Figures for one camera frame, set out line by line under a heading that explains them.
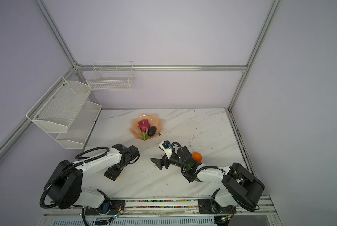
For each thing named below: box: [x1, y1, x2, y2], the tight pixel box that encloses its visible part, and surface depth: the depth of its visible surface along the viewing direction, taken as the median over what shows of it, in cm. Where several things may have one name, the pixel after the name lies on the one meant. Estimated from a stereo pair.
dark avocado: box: [147, 126, 157, 137], surface depth 102 cm
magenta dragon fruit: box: [137, 119, 151, 141], surface depth 100 cm
